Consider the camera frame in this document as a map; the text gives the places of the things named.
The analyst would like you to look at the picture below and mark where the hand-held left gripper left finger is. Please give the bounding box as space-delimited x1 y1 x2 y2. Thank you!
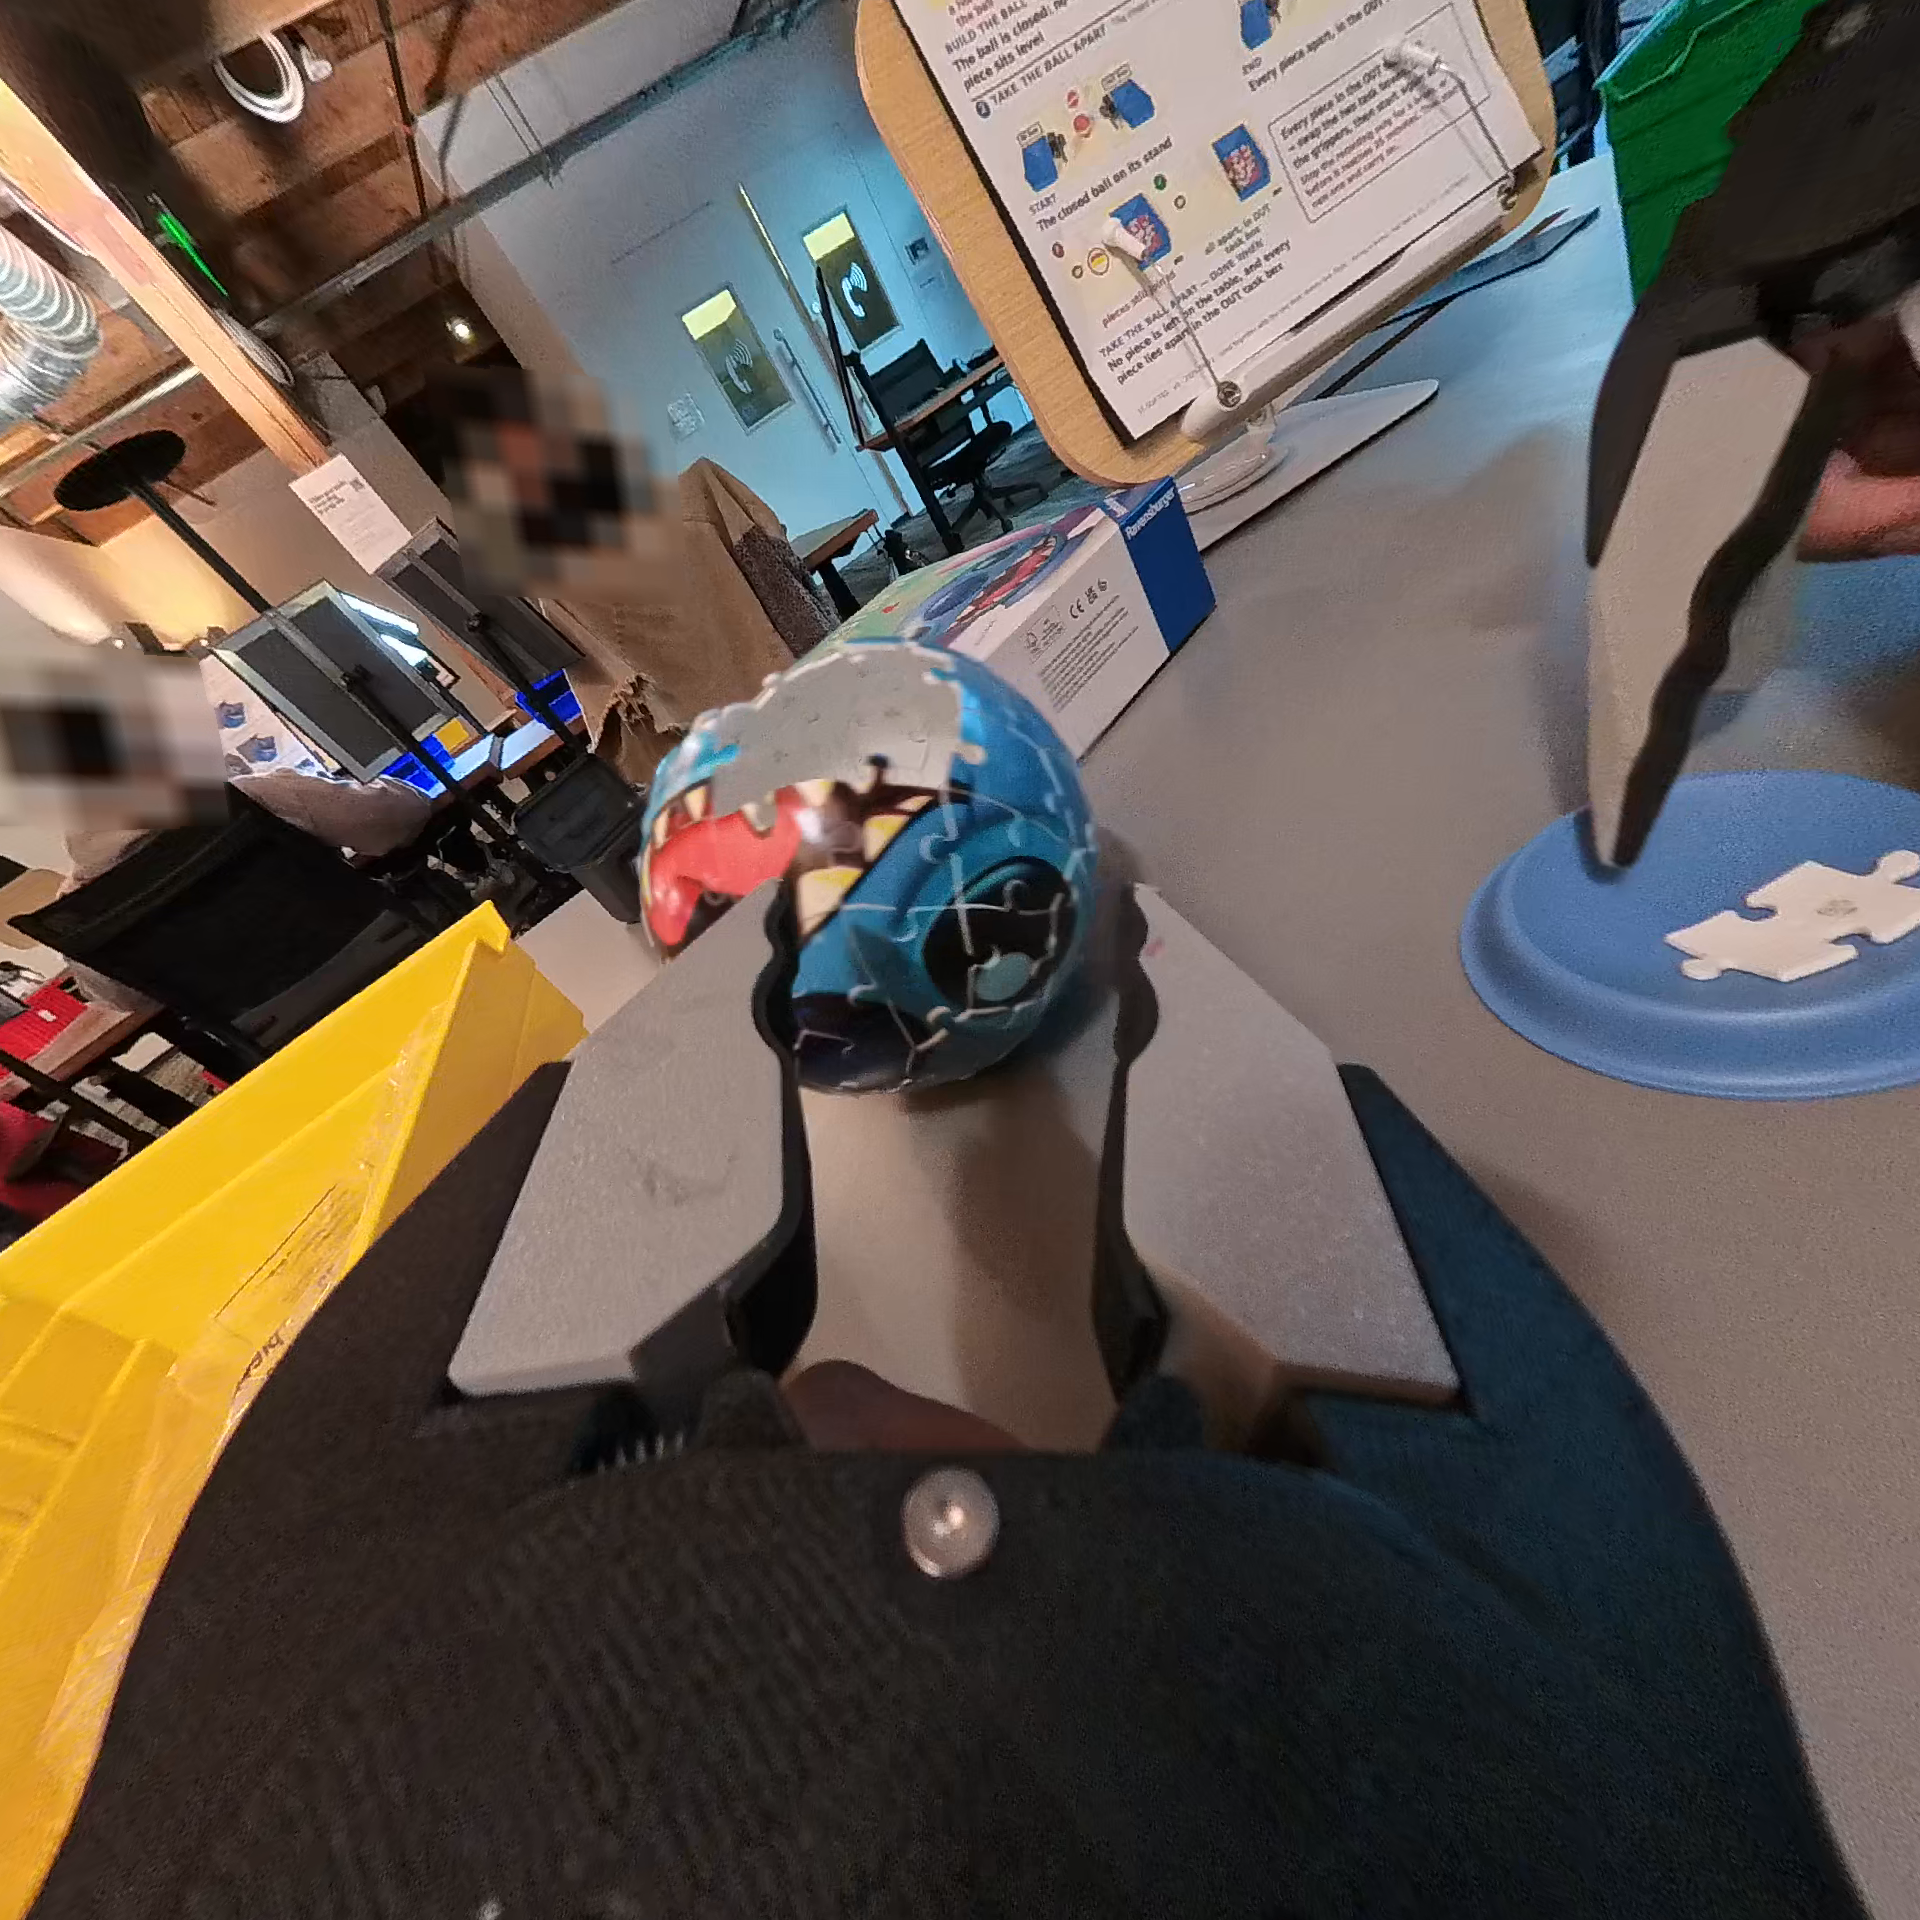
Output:
449 883 826 1397

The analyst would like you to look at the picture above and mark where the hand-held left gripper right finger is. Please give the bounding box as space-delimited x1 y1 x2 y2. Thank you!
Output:
1093 883 1466 1408

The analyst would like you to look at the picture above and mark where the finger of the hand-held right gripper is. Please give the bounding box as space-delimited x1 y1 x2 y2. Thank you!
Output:
1587 363 1855 876
1585 275 1761 570

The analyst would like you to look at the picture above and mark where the white puzzle piece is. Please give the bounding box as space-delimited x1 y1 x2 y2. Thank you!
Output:
1663 852 1920 986

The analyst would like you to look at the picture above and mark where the blue round ball stand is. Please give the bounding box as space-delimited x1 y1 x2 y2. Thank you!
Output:
1458 773 1920 1103

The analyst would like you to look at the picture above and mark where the blue puzzle ball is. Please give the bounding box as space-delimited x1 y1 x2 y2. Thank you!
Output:
638 639 1100 1095

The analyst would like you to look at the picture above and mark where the white puzzle box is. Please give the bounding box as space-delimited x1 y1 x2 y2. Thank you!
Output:
815 477 1220 759

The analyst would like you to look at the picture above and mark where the person's right hand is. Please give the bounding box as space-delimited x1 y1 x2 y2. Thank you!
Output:
1791 287 1920 565

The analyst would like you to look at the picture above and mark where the person's left hand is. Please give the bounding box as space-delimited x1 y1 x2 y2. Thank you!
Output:
786 1362 1038 1453

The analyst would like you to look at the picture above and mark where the green storage bin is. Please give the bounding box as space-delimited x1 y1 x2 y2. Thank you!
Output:
1594 0 1839 301

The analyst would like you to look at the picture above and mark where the white board stand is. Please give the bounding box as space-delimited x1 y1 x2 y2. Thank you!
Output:
1102 41 1521 559

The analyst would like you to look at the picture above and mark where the black storage bin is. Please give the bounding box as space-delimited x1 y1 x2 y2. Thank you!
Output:
517 756 650 921

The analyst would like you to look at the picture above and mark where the yellow storage bin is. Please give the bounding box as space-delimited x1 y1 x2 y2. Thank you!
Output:
0 901 590 1920

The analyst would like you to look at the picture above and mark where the wooden instruction board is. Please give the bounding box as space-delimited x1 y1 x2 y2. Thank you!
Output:
854 0 1556 490

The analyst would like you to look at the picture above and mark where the monitor on stand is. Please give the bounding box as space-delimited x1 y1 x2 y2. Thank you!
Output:
375 517 588 682
211 577 452 783

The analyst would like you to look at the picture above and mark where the black office chair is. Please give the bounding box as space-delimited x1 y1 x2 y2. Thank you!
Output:
847 336 1022 549

